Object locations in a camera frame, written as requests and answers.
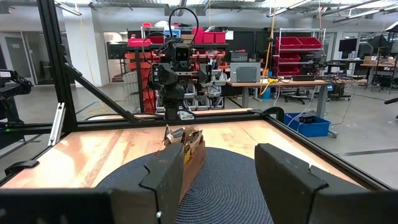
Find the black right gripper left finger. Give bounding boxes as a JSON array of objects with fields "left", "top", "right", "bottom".
[{"left": 0, "top": 142, "right": 185, "bottom": 224}]

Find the red plastic bin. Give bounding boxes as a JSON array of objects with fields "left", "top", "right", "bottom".
[
  {"left": 127, "top": 37, "right": 152, "bottom": 48},
  {"left": 192, "top": 27, "right": 227, "bottom": 45}
]

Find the round dark blue woven placemat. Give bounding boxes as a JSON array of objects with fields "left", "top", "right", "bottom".
[{"left": 95, "top": 146, "right": 275, "bottom": 224}]

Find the black aluminium table frame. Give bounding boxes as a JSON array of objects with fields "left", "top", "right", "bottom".
[{"left": 0, "top": 0, "right": 393, "bottom": 191}]

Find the yellow extension cord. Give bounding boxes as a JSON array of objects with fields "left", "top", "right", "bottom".
[{"left": 259, "top": 15, "right": 278, "bottom": 96}]

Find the blue plastic bin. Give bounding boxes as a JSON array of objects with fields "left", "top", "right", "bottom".
[{"left": 283, "top": 112, "right": 331, "bottom": 138}]

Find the orange shelf with grey bins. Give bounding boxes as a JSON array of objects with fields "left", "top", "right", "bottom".
[{"left": 123, "top": 26, "right": 229, "bottom": 113}]

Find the grey equipment box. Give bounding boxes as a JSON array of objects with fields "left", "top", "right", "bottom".
[{"left": 229, "top": 62, "right": 262, "bottom": 84}]

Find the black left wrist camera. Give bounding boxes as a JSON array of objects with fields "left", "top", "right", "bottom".
[{"left": 172, "top": 42, "right": 191, "bottom": 63}]

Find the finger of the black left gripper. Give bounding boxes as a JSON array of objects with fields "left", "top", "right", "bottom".
[
  {"left": 198, "top": 63, "right": 213, "bottom": 85},
  {"left": 156, "top": 63, "right": 178, "bottom": 86}
]

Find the wooden top workbench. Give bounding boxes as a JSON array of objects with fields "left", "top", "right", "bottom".
[{"left": 226, "top": 78, "right": 331, "bottom": 119}]

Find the wooden three-compartment box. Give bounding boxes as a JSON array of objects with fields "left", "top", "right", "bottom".
[{"left": 162, "top": 136, "right": 206, "bottom": 202}]

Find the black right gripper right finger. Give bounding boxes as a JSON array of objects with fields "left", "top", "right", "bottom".
[{"left": 254, "top": 142, "right": 398, "bottom": 224}]

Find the silver aluminium bracket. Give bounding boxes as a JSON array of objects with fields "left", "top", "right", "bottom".
[{"left": 47, "top": 102, "right": 67, "bottom": 147}]

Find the metal rack with red bins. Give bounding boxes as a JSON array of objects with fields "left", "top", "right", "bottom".
[{"left": 274, "top": 27, "right": 326, "bottom": 78}]

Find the black office chair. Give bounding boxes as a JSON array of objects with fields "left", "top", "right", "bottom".
[{"left": 283, "top": 87, "right": 309, "bottom": 106}]

